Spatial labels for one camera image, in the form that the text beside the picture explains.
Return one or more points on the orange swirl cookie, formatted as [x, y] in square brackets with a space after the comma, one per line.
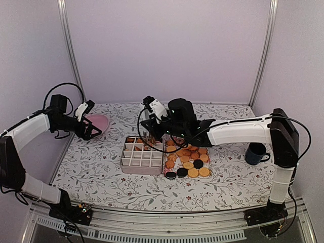
[130, 140]

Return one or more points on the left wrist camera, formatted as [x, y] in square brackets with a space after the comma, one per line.
[82, 109]

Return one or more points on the floral cookie tray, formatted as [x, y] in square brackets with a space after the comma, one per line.
[178, 155]

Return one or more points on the yellow round biscuit left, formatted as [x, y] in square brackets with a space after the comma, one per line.
[193, 173]

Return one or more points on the yellow round biscuit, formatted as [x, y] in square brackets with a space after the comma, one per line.
[204, 172]
[193, 173]

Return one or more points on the floral tablecloth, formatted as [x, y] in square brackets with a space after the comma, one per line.
[90, 172]

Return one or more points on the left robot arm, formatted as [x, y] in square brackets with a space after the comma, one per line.
[20, 139]

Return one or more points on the left aluminium frame post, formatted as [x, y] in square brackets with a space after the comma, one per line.
[69, 45]

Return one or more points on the metal serving tongs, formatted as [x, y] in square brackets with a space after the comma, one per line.
[147, 136]

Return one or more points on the black sandwich cookie left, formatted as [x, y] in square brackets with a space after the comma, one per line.
[171, 175]

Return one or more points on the black sandwich cookie right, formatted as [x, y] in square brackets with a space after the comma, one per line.
[182, 172]

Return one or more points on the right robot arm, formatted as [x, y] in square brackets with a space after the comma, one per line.
[178, 119]

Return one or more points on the black sandwich cookie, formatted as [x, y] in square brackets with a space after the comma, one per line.
[171, 175]
[182, 172]

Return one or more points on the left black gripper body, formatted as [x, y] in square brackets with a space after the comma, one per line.
[79, 131]

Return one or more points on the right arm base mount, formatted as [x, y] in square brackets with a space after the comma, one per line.
[268, 213]

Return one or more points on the pink plate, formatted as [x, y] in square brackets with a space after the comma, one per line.
[100, 121]

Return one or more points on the aluminium frame post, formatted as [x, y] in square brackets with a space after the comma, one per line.
[265, 51]
[69, 45]

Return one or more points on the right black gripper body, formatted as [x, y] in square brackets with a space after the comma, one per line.
[173, 129]

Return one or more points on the yellow round biscuit right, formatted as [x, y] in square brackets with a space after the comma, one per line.
[204, 172]

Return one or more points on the right aluminium frame post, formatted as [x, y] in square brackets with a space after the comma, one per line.
[265, 51]

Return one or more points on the pink divided cookie tin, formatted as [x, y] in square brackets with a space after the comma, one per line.
[140, 159]

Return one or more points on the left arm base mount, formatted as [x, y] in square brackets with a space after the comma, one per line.
[73, 214]

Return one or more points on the front aluminium rail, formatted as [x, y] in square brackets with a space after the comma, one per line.
[123, 225]

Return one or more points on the dark blue mug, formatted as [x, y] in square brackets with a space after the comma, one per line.
[256, 153]

